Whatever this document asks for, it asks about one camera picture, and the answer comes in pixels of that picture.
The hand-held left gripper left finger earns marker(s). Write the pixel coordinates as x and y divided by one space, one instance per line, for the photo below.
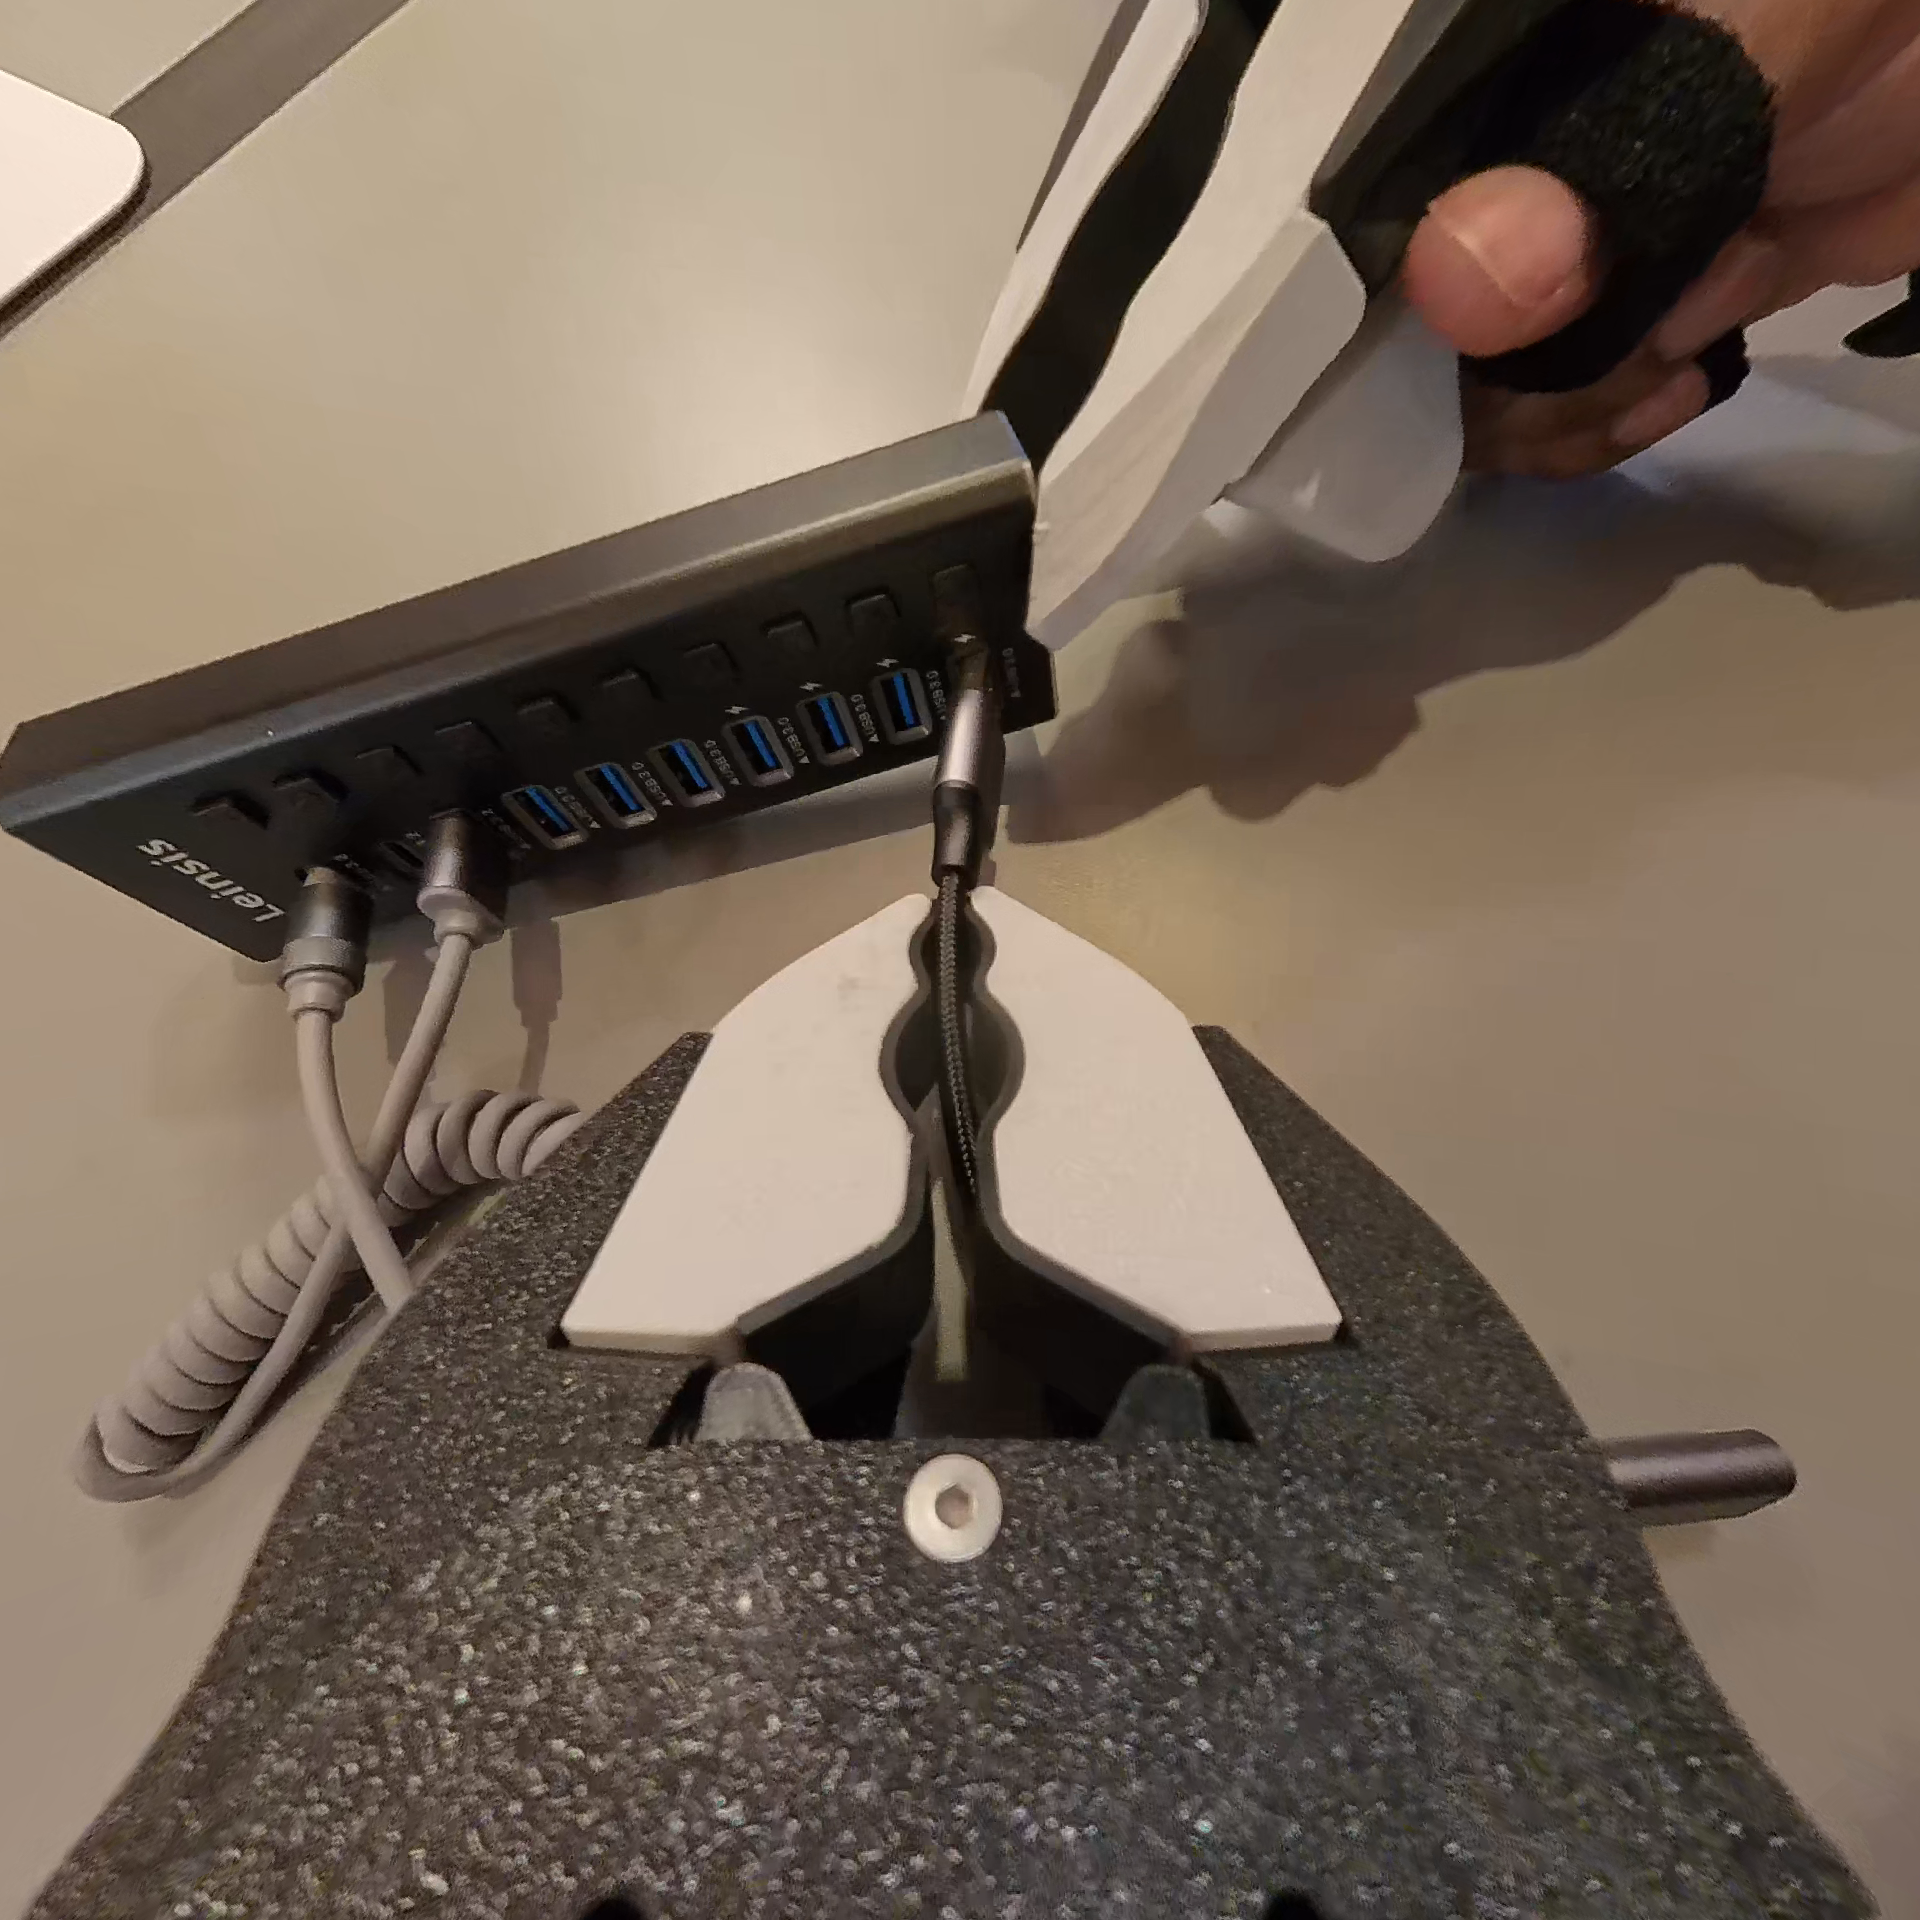
754 1187

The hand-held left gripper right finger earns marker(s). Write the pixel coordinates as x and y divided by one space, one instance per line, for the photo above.
1137 1187

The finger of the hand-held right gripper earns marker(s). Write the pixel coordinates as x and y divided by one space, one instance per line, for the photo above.
1117 109
1200 375

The black USB hub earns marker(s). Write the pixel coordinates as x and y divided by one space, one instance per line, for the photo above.
600 596

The person's right hand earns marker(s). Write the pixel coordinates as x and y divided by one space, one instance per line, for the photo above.
1498 255

